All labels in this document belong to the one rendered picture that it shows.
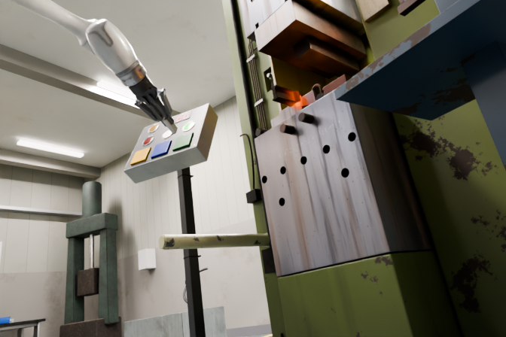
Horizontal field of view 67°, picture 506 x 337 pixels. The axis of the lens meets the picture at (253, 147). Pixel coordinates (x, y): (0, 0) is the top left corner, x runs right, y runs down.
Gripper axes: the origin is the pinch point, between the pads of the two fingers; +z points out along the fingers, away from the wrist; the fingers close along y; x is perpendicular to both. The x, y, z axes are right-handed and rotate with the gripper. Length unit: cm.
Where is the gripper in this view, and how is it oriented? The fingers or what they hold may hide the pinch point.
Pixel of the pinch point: (170, 124)
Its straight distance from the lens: 143.6
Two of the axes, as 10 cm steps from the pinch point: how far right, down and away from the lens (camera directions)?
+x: 0.8, -6.5, 7.5
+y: 9.0, -2.8, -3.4
